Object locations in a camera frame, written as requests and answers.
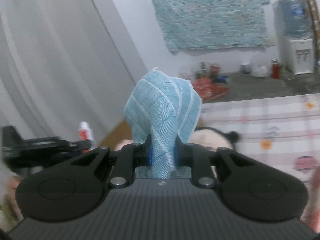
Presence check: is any red snack bag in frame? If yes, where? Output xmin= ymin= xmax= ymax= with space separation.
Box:
xmin=192 ymin=77 xmax=229 ymax=103

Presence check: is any white water dispenser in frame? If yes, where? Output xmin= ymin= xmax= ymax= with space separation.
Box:
xmin=285 ymin=36 xmax=315 ymax=75

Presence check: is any red drink can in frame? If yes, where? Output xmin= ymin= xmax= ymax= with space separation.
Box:
xmin=209 ymin=64 xmax=220 ymax=80

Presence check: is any floral blue wall cloth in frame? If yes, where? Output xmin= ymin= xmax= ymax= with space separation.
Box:
xmin=152 ymin=0 xmax=270 ymax=52

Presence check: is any blue water bottle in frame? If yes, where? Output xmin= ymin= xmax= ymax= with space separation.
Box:
xmin=279 ymin=0 xmax=310 ymax=38

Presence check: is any white plastic bag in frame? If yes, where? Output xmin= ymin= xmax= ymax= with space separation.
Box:
xmin=251 ymin=65 xmax=269 ymax=78

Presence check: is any red toothpaste tube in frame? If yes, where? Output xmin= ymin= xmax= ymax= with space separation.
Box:
xmin=78 ymin=121 xmax=96 ymax=153

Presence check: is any light blue cloth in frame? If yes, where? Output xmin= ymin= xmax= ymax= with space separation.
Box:
xmin=124 ymin=69 xmax=202 ymax=179

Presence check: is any person left hand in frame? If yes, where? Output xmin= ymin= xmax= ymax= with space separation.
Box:
xmin=6 ymin=176 xmax=23 ymax=220

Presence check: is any big-head doll red dress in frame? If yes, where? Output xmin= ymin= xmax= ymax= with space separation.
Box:
xmin=189 ymin=127 xmax=240 ymax=151

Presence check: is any white cup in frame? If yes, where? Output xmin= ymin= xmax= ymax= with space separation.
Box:
xmin=240 ymin=62 xmax=252 ymax=74

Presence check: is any red thermos bottle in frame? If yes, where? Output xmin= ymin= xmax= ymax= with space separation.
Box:
xmin=271 ymin=60 xmax=280 ymax=79

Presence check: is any brown cardboard box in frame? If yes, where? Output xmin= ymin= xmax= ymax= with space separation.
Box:
xmin=99 ymin=120 xmax=132 ymax=150

